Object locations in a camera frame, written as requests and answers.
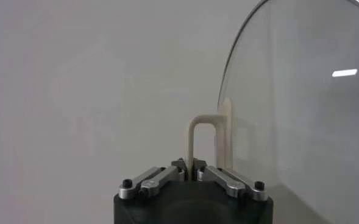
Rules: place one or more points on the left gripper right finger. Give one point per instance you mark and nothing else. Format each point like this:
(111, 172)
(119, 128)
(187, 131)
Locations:
(225, 181)

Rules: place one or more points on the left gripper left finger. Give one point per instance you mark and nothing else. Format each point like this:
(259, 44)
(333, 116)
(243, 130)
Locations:
(164, 179)

